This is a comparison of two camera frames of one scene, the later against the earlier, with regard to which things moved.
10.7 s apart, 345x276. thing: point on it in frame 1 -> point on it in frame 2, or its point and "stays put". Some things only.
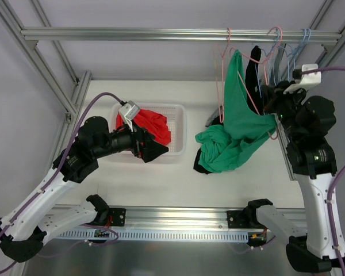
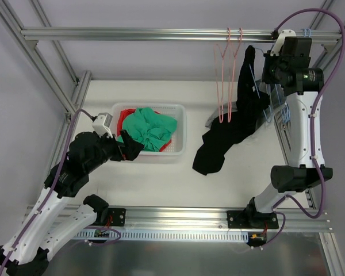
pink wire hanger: [262, 62] -> [229, 121]
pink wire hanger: [219, 70] stays put
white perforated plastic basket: [177, 118] stays put
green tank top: [243, 122] -> [151, 130]
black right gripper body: [272, 98] -> [268, 68]
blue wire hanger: [266, 56] -> [269, 95]
